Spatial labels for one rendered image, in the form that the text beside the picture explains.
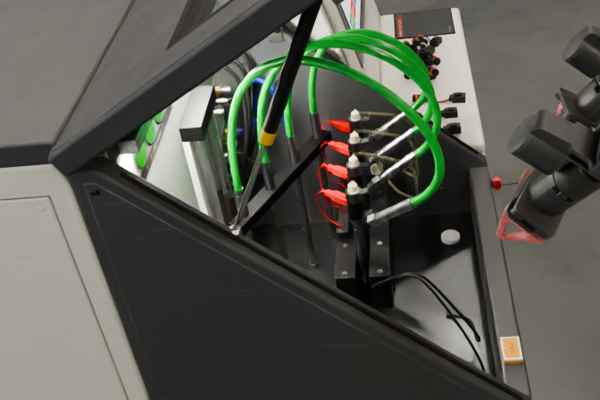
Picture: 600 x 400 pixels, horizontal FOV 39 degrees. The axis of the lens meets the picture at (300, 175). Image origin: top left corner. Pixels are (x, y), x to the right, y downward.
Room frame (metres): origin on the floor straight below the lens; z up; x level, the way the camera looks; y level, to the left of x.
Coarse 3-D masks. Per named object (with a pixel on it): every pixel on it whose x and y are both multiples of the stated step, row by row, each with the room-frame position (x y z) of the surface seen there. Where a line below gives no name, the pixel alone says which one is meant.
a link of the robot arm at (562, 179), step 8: (568, 160) 0.85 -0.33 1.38; (576, 160) 0.85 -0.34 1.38; (560, 168) 0.86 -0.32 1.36; (568, 168) 0.86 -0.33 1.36; (576, 168) 0.85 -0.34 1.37; (584, 168) 0.84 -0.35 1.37; (560, 176) 0.87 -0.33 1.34; (568, 176) 0.86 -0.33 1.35; (576, 176) 0.85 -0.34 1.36; (584, 176) 0.84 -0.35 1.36; (592, 176) 0.84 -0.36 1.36; (560, 184) 0.86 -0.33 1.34; (568, 184) 0.85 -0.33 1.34; (576, 184) 0.85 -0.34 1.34; (584, 184) 0.84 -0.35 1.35; (592, 184) 0.83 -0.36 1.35; (568, 192) 0.86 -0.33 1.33; (576, 192) 0.85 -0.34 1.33; (584, 192) 0.85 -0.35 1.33; (592, 192) 0.85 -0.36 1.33
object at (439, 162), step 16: (272, 64) 1.17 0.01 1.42; (304, 64) 1.14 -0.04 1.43; (320, 64) 1.13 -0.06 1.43; (336, 64) 1.12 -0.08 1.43; (368, 80) 1.09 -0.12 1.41; (240, 96) 1.21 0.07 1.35; (384, 96) 1.08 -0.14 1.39; (416, 112) 1.06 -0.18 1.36; (432, 144) 1.04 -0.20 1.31; (240, 192) 1.23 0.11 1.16; (432, 192) 1.04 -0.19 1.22
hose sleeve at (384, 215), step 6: (408, 198) 1.07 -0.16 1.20; (396, 204) 1.08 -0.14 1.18; (402, 204) 1.07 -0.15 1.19; (408, 204) 1.06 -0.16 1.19; (384, 210) 1.09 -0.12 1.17; (390, 210) 1.08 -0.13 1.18; (396, 210) 1.07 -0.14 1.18; (402, 210) 1.07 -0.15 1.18; (408, 210) 1.06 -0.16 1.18; (378, 216) 1.09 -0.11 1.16; (384, 216) 1.08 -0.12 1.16; (390, 216) 1.08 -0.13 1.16; (378, 222) 1.09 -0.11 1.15
